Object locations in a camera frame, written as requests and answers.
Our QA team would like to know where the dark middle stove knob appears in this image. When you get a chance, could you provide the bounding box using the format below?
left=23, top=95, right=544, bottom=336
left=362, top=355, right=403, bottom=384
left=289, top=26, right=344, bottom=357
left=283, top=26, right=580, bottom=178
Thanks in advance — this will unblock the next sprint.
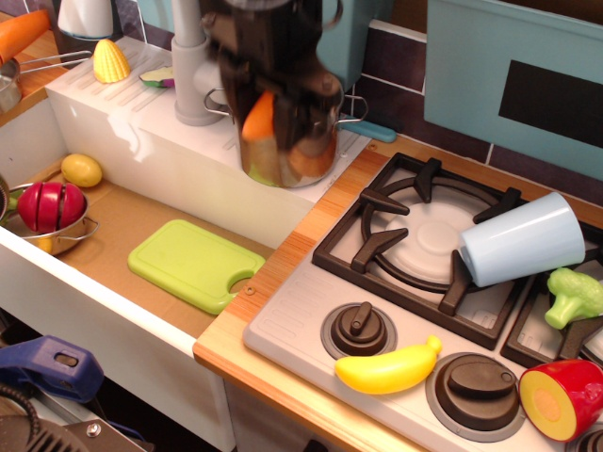
left=425, top=353, right=526, bottom=444

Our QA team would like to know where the large orange toy carrot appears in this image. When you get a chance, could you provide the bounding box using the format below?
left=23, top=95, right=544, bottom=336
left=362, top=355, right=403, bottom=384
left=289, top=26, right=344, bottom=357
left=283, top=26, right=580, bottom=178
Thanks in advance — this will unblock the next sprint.
left=0, top=9, right=51, bottom=65

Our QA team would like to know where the dark left stove knob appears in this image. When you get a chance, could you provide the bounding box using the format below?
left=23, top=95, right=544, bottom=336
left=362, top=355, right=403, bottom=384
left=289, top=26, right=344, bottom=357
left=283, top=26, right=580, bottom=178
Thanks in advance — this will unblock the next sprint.
left=320, top=301, right=398, bottom=359

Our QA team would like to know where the yellow toy corn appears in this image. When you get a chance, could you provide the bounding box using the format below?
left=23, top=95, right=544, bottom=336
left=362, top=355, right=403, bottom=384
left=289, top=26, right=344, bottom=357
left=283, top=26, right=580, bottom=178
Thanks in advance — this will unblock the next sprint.
left=92, top=39, right=131, bottom=84

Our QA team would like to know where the red toy apple half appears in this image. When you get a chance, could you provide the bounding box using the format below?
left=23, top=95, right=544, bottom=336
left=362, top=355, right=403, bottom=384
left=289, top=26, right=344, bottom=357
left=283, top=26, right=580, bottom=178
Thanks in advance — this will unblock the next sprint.
left=518, top=359, right=602, bottom=443

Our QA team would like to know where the white cup upside down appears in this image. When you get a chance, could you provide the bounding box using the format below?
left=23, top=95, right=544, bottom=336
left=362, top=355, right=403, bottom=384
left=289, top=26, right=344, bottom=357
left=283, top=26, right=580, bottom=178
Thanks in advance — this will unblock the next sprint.
left=57, top=0, right=114, bottom=40

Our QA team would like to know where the grey toy faucet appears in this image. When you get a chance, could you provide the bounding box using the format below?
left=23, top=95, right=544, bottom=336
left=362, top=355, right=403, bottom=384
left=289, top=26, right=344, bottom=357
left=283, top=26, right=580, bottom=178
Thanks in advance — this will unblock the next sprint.
left=171, top=1, right=221, bottom=126

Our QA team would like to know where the green toy broccoli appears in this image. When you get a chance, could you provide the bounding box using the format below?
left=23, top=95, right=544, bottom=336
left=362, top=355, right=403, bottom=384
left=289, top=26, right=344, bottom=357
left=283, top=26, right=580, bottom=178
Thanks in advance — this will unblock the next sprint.
left=545, top=267, right=602, bottom=330

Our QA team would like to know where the light blue plastic cup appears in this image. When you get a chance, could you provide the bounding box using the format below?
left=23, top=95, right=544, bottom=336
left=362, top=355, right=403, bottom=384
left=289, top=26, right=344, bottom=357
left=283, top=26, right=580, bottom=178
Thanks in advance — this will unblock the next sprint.
left=460, top=192, right=586, bottom=287

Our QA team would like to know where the stainless steel pot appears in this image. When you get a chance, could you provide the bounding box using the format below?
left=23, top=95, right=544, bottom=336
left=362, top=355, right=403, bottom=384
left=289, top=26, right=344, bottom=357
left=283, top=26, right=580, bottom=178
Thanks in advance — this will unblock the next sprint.
left=204, top=88, right=364, bottom=188

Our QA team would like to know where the black burner grate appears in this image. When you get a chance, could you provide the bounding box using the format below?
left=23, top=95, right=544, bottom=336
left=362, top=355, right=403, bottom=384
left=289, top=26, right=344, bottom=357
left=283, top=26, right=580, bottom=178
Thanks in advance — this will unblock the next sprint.
left=312, top=153, right=524, bottom=349
left=501, top=273, right=602, bottom=368

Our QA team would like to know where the yellow toy lemon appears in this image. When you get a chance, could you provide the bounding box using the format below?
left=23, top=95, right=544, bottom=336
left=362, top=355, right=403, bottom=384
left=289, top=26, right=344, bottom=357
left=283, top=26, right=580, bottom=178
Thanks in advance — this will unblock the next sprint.
left=60, top=153, right=103, bottom=187

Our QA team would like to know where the black right burner grate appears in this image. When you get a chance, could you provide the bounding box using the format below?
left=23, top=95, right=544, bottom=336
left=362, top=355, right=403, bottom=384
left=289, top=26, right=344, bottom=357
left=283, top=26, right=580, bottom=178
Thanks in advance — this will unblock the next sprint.
left=501, top=273, right=602, bottom=368

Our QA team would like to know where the dark stove knob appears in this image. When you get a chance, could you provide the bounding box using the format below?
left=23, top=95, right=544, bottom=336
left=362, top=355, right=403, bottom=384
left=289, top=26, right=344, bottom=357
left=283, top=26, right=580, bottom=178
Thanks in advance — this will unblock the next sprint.
left=425, top=353, right=526, bottom=444
left=320, top=301, right=398, bottom=359

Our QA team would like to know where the teal toy microwave door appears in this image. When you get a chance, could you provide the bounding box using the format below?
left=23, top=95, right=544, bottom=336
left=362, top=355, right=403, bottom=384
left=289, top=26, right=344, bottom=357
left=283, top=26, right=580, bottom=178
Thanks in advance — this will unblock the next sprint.
left=424, top=1, right=602, bottom=179

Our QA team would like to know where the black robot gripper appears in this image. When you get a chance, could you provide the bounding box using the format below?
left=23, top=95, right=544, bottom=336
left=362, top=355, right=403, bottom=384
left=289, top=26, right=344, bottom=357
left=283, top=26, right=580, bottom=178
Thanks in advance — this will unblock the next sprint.
left=202, top=1, right=343, bottom=155

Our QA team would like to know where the green plastic cutting board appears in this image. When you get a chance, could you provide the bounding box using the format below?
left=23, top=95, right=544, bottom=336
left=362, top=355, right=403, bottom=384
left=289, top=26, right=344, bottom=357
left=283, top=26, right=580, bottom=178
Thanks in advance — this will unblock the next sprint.
left=127, top=219, right=265, bottom=315

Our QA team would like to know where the yellow toy banana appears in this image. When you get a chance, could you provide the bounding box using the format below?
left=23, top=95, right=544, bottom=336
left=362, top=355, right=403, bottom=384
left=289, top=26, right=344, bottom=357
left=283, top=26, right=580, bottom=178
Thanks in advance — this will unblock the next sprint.
left=334, top=335, right=443, bottom=396

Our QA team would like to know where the small steel colander bowl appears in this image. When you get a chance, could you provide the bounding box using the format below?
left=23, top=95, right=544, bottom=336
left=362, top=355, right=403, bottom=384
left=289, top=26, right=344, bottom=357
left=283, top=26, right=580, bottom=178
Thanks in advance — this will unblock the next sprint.
left=1, top=183, right=100, bottom=255

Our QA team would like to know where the purple toy eggplant slice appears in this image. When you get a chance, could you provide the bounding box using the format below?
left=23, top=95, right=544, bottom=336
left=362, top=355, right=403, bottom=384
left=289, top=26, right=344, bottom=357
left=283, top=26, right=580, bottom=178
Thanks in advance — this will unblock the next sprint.
left=139, top=66, right=175, bottom=88

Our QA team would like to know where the black braided cable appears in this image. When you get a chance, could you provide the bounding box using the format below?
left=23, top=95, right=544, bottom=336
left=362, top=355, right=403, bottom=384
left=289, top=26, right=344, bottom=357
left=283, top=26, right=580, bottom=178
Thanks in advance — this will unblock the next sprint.
left=0, top=381, right=48, bottom=452

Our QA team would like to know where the red sliced toy fruit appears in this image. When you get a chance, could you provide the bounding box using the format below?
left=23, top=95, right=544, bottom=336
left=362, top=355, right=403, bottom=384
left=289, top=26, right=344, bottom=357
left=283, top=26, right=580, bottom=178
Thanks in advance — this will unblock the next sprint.
left=17, top=182, right=87, bottom=234

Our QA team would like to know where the teal utensil handle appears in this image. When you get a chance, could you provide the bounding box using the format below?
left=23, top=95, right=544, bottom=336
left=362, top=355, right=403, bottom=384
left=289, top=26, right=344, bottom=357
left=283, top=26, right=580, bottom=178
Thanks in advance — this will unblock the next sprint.
left=338, top=120, right=398, bottom=143

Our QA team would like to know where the steel pan with handle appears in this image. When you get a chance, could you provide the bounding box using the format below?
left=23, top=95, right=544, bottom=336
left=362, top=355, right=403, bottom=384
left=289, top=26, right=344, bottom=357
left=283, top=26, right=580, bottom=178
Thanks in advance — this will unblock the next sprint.
left=1, top=50, right=92, bottom=114

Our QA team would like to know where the blue clamp tool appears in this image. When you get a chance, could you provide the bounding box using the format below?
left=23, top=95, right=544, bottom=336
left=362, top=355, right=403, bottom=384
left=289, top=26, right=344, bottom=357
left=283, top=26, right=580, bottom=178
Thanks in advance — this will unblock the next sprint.
left=1, top=335, right=105, bottom=403

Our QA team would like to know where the black left burner grate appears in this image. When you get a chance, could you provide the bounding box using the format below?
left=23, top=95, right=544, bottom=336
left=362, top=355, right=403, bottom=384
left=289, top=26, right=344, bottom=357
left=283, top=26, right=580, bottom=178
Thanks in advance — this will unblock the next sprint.
left=312, top=153, right=524, bottom=349

